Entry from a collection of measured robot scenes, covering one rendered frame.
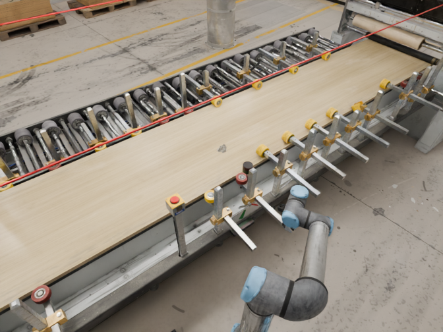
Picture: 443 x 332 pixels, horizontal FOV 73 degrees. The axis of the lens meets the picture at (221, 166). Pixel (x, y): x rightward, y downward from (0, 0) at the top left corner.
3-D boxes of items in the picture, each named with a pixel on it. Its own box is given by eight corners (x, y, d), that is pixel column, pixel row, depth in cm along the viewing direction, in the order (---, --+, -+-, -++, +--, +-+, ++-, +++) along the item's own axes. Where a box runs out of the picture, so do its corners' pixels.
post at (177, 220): (188, 253, 180) (182, 209, 148) (181, 258, 178) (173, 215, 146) (184, 248, 183) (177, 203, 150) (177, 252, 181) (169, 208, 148)
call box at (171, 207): (186, 211, 148) (184, 201, 143) (173, 218, 145) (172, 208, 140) (178, 201, 152) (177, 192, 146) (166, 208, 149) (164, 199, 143)
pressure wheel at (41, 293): (37, 307, 149) (26, 299, 140) (46, 292, 154) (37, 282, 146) (51, 311, 148) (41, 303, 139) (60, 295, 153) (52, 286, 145)
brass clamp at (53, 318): (68, 321, 143) (64, 318, 140) (38, 340, 137) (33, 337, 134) (64, 310, 147) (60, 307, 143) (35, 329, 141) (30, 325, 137)
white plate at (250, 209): (261, 207, 205) (263, 197, 198) (231, 226, 194) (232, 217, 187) (260, 206, 205) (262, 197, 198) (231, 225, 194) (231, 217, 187)
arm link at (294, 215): (305, 222, 139) (311, 203, 147) (281, 214, 142) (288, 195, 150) (301, 233, 146) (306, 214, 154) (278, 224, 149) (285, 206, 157)
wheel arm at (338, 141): (368, 161, 204) (370, 157, 202) (364, 163, 203) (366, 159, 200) (311, 124, 232) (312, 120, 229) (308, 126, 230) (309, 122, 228)
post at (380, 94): (362, 139, 256) (385, 91, 221) (359, 141, 254) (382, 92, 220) (358, 138, 258) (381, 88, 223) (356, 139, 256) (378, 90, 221)
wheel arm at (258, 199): (287, 226, 180) (288, 222, 177) (283, 229, 179) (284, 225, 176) (240, 182, 204) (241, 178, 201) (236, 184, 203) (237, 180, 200)
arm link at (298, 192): (288, 193, 149) (293, 180, 156) (284, 209, 158) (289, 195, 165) (307, 200, 147) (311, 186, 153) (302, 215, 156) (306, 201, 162)
